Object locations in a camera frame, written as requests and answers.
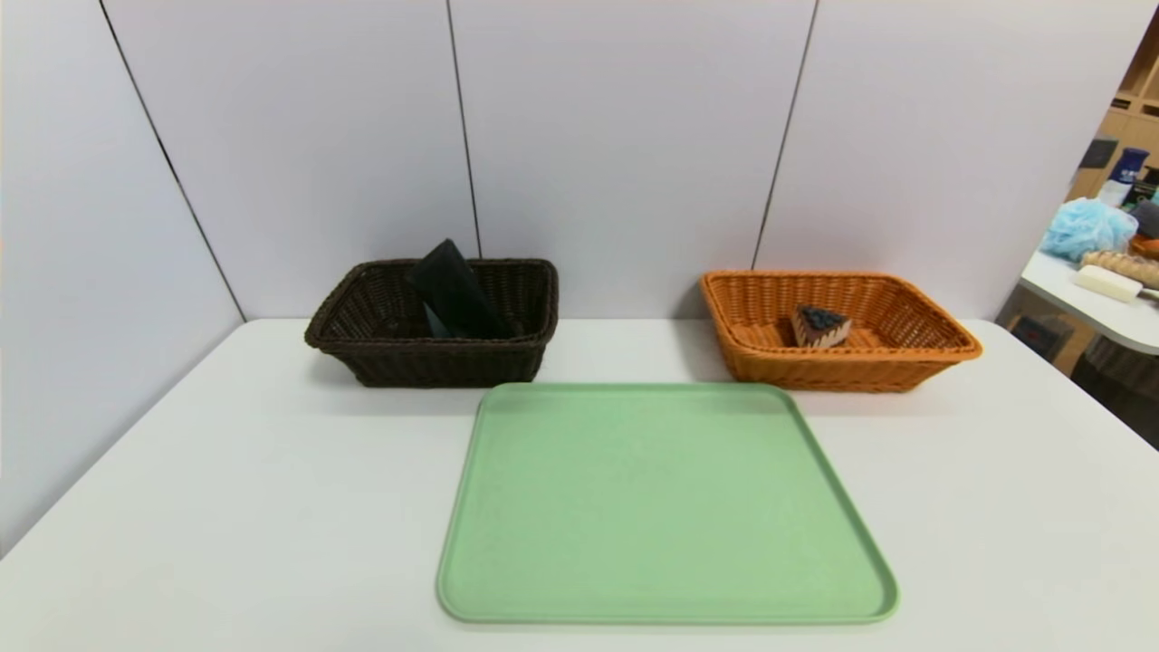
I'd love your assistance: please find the dark brown wicker basket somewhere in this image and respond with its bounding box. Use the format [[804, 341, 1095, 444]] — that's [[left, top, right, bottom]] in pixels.
[[303, 258, 560, 389]]

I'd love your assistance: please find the light green plastic tray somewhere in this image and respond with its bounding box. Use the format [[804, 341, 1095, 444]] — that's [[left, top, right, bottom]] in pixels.
[[436, 381, 900, 626]]

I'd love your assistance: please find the beige knobbly wooden brush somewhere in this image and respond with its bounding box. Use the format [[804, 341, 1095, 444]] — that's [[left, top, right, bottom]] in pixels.
[[1080, 250, 1159, 289]]

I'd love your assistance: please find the cardboard box with dark print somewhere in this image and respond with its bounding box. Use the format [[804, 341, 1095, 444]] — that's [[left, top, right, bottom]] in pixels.
[[1008, 311, 1078, 368]]

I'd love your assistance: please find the white side table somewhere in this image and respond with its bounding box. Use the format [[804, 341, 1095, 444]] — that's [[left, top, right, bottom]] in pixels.
[[1019, 249, 1159, 356]]

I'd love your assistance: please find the cream white bar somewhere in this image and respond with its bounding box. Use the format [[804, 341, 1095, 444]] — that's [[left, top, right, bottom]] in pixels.
[[1074, 264, 1146, 303]]

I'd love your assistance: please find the dark brown seat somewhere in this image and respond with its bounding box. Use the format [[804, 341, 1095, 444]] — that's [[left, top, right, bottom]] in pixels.
[[1073, 335, 1159, 449]]

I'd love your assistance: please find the blue and white bottle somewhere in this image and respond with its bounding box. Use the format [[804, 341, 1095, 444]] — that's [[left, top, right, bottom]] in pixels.
[[1098, 147, 1151, 207]]

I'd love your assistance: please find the wooden shelf unit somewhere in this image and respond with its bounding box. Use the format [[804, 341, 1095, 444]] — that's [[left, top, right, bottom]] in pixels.
[[1068, 9, 1159, 202]]

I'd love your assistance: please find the chocolate blueberry cake slice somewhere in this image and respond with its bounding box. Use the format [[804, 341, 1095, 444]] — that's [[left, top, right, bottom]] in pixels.
[[790, 305, 853, 350]]

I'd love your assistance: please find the black glasses case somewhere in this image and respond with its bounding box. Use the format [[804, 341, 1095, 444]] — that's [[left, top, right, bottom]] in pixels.
[[405, 238, 512, 341]]

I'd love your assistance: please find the light blue bath sponge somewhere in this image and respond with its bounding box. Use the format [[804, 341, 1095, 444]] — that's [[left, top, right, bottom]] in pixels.
[[1039, 197, 1139, 264]]

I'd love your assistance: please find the orange wicker basket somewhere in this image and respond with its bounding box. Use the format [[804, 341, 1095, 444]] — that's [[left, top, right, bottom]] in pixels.
[[699, 270, 984, 394]]

